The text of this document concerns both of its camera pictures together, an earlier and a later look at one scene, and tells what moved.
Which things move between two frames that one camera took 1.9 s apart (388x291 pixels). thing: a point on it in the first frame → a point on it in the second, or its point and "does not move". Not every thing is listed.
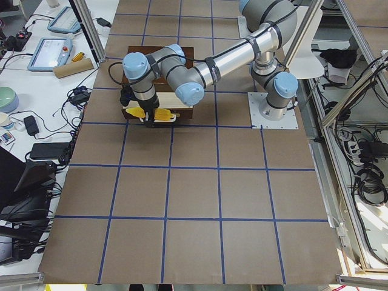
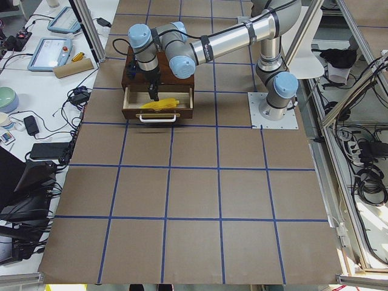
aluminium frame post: x=87 y=22 does not move
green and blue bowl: x=9 y=100 does not move
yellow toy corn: x=161 y=114 → x=162 y=104
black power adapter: x=103 y=22 does not move
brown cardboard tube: x=66 y=70 does not move
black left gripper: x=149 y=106 → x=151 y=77
